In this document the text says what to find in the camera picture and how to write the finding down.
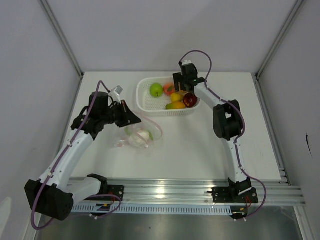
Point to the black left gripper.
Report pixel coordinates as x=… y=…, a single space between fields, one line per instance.
x=128 y=117

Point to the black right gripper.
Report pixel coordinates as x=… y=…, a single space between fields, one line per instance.
x=178 y=77

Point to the clear zip top bag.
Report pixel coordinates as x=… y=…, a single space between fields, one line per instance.
x=118 y=136

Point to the white cauliflower with green leaves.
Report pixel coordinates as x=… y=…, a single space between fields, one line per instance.
x=138 y=137

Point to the green apple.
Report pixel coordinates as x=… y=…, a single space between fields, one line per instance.
x=156 y=90

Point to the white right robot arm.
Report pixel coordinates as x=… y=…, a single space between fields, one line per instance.
x=228 y=125

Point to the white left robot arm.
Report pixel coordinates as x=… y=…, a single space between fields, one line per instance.
x=50 y=195

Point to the dark red apple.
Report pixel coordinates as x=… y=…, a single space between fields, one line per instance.
x=190 y=100

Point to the orange peach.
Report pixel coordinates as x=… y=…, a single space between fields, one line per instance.
x=169 y=88

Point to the yellow lemon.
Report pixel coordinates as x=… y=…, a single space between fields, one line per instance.
x=176 y=97

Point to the white plastic basket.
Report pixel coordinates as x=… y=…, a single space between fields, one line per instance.
x=156 y=106

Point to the yellow mango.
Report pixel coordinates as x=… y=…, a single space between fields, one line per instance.
x=177 y=105

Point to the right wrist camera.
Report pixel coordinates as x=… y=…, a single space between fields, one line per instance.
x=184 y=62

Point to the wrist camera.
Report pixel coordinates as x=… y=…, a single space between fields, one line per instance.
x=184 y=62
x=115 y=93

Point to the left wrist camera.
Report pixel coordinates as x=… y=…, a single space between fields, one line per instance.
x=115 y=93

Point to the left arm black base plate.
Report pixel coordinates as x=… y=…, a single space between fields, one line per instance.
x=115 y=190

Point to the white slotted cable duct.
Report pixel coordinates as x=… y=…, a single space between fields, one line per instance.
x=162 y=209

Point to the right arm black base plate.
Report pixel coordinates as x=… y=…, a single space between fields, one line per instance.
x=228 y=195

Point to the right aluminium frame post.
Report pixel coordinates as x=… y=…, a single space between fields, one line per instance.
x=283 y=31

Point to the aluminium frame post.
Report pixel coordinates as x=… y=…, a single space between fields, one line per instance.
x=53 y=21
x=283 y=31

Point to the aluminium mounting rail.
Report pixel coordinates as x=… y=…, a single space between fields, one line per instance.
x=195 y=192

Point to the left aluminium frame post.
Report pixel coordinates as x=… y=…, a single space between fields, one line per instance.
x=53 y=21

